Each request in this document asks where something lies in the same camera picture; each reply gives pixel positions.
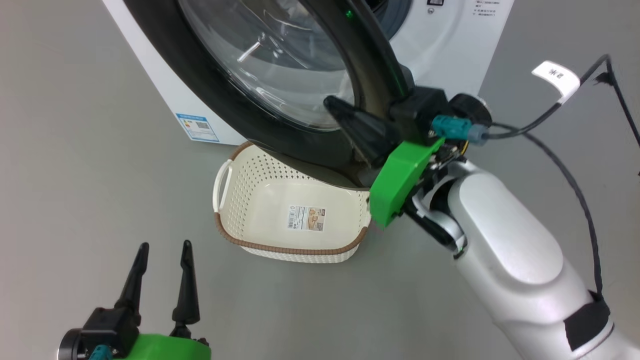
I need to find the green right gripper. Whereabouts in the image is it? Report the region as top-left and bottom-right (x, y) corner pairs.
(324, 96), (469, 231)

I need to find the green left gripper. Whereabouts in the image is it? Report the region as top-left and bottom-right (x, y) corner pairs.
(114, 240), (212, 360)

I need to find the black round glass washer door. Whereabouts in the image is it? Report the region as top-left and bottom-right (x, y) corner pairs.
(122, 0), (416, 188)

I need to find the basket product label sticker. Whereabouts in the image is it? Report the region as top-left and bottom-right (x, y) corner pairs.
(287, 204), (327, 232)

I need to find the cream perforated basket brown rim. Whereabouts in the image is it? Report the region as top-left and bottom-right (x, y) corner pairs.
(212, 141), (373, 264)

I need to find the white front-load washing machine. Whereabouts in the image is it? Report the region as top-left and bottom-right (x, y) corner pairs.
(102, 0), (515, 147)

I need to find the grey rubber door gasket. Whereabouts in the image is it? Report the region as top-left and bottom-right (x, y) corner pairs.
(367, 0), (415, 41)

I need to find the blue energy label sticker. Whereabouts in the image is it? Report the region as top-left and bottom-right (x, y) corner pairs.
(176, 113), (220, 143)

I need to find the teal right camera connector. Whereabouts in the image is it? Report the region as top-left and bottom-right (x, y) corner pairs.
(432, 115), (489, 146)

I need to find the black right camera cable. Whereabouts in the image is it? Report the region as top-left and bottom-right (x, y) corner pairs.
(487, 54), (640, 301)

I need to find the white right cable tag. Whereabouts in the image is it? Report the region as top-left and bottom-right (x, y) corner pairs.
(531, 60), (581, 104)

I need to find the black arm strap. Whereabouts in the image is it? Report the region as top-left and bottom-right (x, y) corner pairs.
(564, 299), (612, 352)

